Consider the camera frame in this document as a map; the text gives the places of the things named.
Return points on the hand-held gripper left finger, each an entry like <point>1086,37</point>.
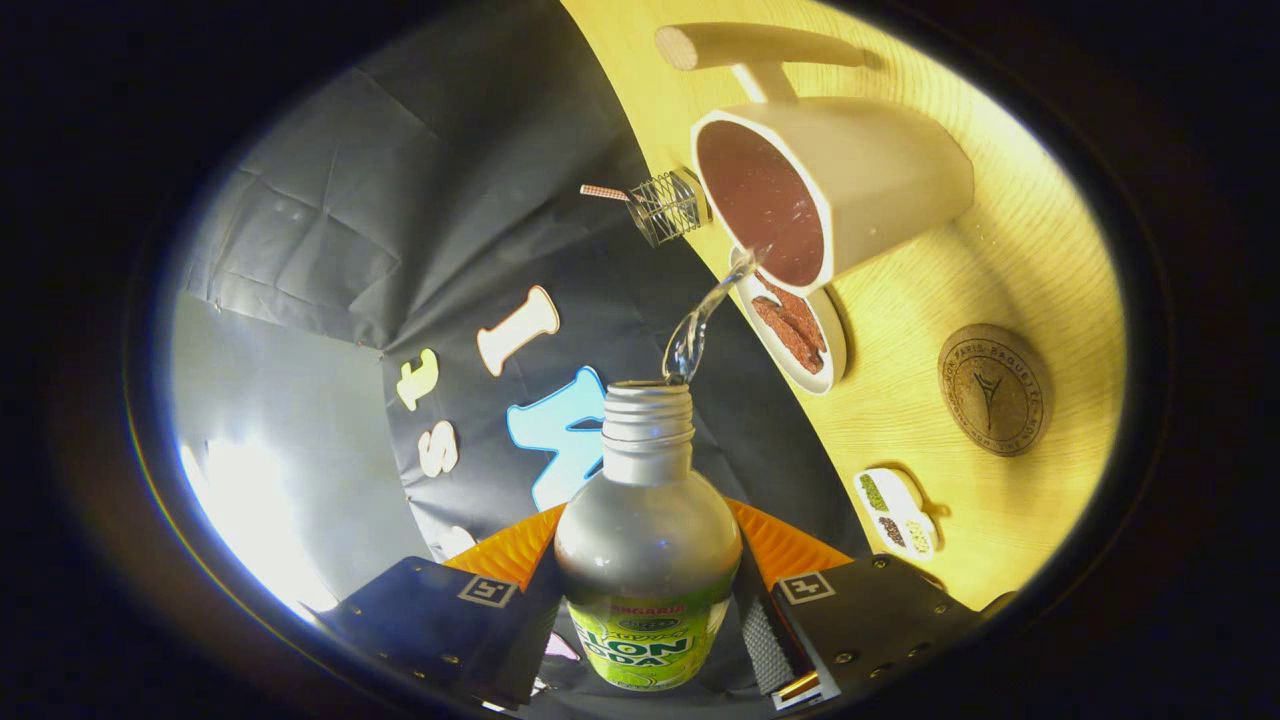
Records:
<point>440,625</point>

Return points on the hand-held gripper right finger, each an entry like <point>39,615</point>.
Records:
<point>870,610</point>

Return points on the silver bottle with green label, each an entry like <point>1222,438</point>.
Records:
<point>645,540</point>

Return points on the round cork coaster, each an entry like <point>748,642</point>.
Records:
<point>993,390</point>

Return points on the clear juice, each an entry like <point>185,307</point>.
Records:
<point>690,335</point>

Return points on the white divided dish of beans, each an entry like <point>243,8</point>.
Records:
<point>897,515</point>

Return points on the white oval plate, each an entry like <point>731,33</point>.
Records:
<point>830,355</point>

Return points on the brown meat slice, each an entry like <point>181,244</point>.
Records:
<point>785,335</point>
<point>800,305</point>

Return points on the wooden table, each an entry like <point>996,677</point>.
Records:
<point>940,280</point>

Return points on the pink striped straw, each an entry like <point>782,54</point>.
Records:
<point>605,191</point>

